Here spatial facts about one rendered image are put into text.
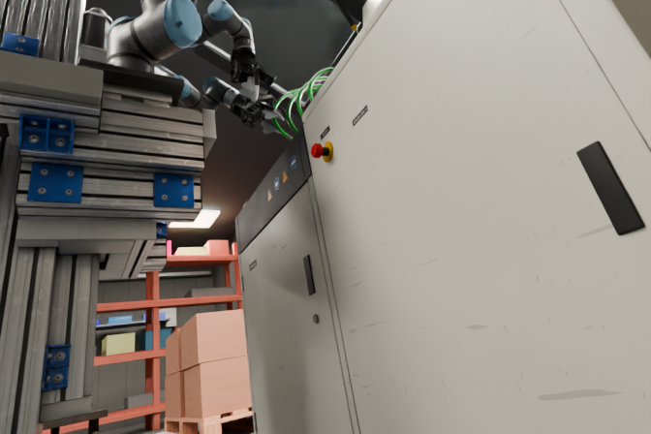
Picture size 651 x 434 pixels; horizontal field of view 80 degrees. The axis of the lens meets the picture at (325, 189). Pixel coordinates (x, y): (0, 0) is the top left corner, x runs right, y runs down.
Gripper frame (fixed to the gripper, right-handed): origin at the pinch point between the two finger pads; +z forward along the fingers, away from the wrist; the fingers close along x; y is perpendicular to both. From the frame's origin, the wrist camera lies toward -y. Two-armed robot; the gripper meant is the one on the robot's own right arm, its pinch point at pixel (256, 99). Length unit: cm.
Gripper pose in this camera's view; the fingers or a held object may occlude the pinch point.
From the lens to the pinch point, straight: 141.3
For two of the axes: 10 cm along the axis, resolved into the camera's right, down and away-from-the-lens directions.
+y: -8.7, -0.4, -4.8
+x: 4.5, -4.4, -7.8
